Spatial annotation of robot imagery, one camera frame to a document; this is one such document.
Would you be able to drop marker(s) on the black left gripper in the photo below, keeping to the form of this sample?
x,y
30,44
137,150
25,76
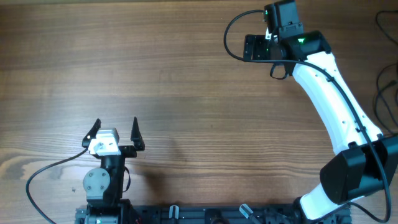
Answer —
x,y
130,150

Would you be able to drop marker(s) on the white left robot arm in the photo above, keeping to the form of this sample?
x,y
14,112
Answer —
x,y
104,185

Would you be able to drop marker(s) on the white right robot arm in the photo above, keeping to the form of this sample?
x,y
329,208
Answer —
x,y
365,160

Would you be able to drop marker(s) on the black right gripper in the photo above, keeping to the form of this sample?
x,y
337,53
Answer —
x,y
254,47

